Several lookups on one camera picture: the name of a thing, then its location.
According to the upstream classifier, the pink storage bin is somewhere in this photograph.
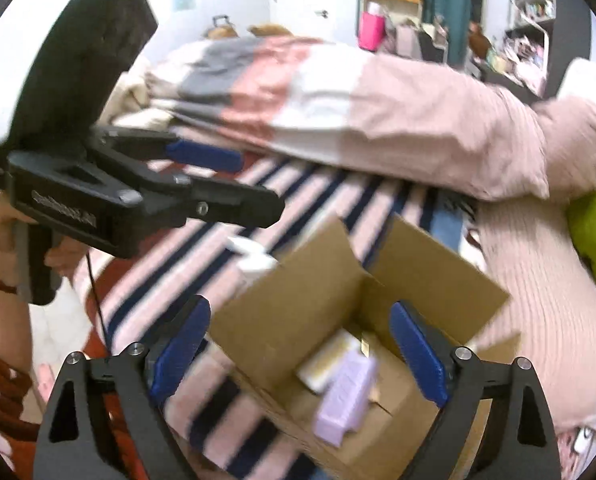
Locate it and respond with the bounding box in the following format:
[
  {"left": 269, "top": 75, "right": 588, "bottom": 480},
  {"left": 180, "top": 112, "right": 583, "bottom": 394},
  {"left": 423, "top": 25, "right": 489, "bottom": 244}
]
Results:
[{"left": 358, "top": 10, "right": 386, "bottom": 52}]

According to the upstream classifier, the cream box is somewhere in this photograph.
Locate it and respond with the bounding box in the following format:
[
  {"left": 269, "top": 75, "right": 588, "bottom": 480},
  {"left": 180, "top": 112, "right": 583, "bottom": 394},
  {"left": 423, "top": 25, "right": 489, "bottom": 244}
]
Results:
[{"left": 296, "top": 331, "right": 365, "bottom": 394}]

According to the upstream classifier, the white cluttered shelf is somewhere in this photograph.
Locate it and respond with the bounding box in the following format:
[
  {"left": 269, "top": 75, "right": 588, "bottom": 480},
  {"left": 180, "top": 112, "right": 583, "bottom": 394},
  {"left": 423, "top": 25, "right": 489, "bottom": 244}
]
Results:
[{"left": 488, "top": 0, "right": 558, "bottom": 96}]

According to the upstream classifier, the lilac rectangular box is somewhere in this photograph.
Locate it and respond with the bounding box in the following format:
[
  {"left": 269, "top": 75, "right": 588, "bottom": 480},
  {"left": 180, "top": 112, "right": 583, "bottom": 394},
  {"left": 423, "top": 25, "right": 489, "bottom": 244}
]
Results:
[{"left": 314, "top": 349, "right": 379, "bottom": 447}]

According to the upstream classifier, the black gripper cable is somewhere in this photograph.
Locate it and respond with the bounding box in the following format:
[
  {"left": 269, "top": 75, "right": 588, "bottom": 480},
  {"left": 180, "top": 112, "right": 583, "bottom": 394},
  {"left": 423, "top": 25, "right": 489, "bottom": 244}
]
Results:
[{"left": 85, "top": 254, "right": 114, "bottom": 356}]

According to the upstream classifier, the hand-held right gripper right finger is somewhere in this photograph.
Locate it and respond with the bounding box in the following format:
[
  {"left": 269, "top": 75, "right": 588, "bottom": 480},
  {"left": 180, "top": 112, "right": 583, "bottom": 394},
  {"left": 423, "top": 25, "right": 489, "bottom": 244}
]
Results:
[{"left": 389, "top": 301, "right": 563, "bottom": 480}]

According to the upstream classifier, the person's left hand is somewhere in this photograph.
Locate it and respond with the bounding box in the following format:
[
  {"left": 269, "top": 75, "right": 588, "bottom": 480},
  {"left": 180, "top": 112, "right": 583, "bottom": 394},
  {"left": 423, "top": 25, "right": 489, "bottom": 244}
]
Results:
[{"left": 0, "top": 191, "right": 86, "bottom": 291}]

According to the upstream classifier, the teal curtain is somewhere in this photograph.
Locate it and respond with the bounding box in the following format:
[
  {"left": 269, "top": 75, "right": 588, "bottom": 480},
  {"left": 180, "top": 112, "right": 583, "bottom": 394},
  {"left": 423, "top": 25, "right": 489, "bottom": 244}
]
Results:
[{"left": 359, "top": 0, "right": 473, "bottom": 68}]

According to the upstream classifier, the pink grey striped duvet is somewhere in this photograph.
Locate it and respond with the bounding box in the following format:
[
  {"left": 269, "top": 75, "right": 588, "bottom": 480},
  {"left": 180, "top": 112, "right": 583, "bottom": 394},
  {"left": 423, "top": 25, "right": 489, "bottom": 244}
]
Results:
[{"left": 109, "top": 36, "right": 596, "bottom": 206}]

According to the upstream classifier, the person's left forearm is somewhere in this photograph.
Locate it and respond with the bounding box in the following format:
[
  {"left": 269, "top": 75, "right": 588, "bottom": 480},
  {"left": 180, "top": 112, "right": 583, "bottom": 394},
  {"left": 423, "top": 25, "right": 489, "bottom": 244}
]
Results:
[{"left": 0, "top": 272, "right": 46, "bottom": 441}]

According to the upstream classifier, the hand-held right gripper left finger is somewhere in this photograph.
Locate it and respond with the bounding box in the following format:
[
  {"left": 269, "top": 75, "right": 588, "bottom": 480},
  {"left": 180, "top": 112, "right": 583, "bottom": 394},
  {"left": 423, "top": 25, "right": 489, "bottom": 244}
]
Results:
[{"left": 32, "top": 294, "right": 213, "bottom": 480}]

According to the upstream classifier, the white bottle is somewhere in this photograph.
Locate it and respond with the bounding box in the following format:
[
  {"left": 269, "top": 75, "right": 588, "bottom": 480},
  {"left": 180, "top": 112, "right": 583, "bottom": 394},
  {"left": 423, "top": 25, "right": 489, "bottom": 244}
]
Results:
[{"left": 226, "top": 236, "right": 279, "bottom": 281}]

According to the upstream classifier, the cardboard box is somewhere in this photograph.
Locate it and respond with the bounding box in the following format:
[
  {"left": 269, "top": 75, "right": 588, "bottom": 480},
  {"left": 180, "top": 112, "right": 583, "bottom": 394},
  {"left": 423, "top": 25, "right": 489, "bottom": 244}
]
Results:
[{"left": 209, "top": 214, "right": 521, "bottom": 480}]

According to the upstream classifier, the green pillow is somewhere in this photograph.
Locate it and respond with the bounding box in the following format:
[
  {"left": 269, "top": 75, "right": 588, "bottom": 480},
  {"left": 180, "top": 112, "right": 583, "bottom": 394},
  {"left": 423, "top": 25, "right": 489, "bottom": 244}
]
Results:
[{"left": 566, "top": 180, "right": 596, "bottom": 318}]

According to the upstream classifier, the white pillow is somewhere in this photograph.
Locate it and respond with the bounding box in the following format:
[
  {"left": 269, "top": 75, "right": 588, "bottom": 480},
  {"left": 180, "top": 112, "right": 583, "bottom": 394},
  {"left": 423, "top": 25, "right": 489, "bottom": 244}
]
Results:
[{"left": 558, "top": 58, "right": 596, "bottom": 113}]

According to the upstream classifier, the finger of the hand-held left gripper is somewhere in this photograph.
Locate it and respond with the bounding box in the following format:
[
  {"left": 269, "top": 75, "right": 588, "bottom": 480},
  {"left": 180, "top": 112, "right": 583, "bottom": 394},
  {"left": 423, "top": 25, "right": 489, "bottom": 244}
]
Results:
[
  {"left": 95, "top": 127, "right": 244, "bottom": 174},
  {"left": 90, "top": 145, "right": 285, "bottom": 228}
]

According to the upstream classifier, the pink ribbed blanket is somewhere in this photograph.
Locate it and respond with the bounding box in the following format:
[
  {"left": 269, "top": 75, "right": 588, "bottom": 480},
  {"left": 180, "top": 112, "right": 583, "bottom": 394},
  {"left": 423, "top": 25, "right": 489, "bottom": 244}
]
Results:
[{"left": 478, "top": 195, "right": 596, "bottom": 433}]

